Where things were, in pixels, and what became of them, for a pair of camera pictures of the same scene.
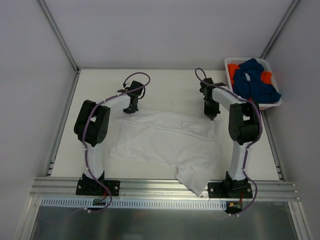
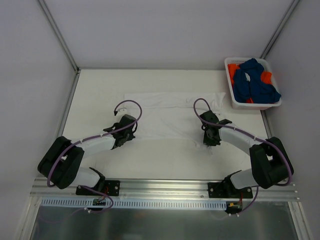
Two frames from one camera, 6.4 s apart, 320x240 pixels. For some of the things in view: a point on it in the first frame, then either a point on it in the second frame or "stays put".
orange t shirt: [266, 77] stays put
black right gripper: [211, 111] to [210, 137]
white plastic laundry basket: [266, 67] stays put
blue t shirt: [248, 84] stays put
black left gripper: [131, 109] to [124, 136]
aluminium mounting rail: [170, 189] stays put
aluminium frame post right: [291, 9] stays put
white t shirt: [193, 144] to [172, 115]
